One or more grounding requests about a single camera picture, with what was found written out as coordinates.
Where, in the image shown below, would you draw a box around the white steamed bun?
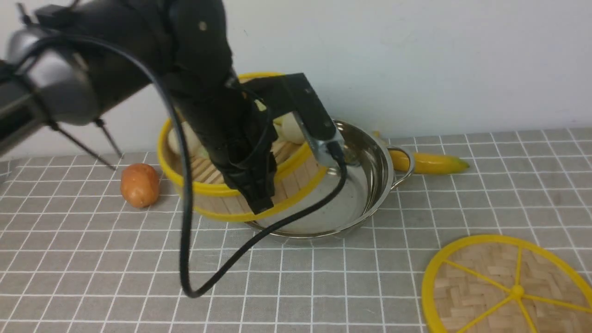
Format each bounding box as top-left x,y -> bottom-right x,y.
167,122 -> 203,156
281,112 -> 305,145

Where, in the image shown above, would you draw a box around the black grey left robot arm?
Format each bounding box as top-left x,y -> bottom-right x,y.
1,0 -> 277,213

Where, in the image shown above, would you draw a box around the grey checkered tablecloth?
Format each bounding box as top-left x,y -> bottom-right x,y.
1,128 -> 591,333

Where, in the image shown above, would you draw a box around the white steamed bun left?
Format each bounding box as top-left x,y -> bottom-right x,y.
167,122 -> 203,156

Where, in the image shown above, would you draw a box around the yellow bamboo steamer lid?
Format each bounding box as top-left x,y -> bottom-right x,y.
421,234 -> 592,333

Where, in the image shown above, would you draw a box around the black tripod legs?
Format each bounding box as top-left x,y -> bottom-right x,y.
47,118 -> 124,171

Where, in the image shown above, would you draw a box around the black left camera cable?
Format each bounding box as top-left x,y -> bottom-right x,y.
28,35 -> 348,298

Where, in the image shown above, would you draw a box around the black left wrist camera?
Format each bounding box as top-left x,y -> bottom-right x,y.
240,73 -> 346,168

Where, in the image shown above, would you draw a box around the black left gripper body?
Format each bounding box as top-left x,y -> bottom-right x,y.
173,70 -> 277,185

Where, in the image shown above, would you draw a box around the brown potato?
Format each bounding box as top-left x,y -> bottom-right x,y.
120,164 -> 160,209

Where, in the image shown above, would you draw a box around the yellow banana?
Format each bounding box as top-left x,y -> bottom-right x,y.
389,149 -> 470,175

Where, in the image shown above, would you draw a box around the stainless steel pot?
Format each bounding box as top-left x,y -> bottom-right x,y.
269,120 -> 416,246

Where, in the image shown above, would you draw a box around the yellow bamboo steamer basket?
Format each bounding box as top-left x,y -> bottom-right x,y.
157,72 -> 328,222

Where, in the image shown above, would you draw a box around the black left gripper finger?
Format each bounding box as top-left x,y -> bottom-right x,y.
229,171 -> 275,214

